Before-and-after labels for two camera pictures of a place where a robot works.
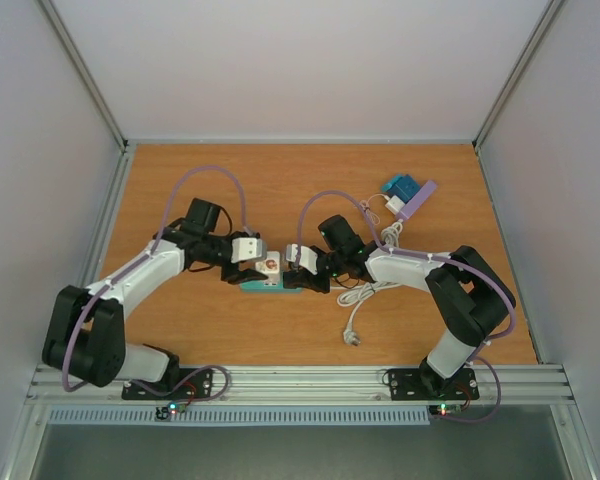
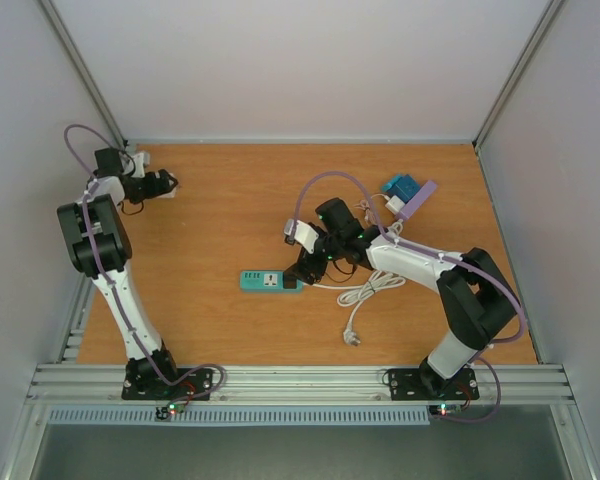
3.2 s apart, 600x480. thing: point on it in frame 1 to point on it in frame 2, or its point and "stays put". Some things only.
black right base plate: x=425 y=384 stays put
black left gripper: x=235 y=275 to x=154 y=188
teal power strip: x=260 y=287 stays put
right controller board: x=444 y=409 stays put
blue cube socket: x=403 y=185 stays put
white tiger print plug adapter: x=270 y=267 to x=169 y=194
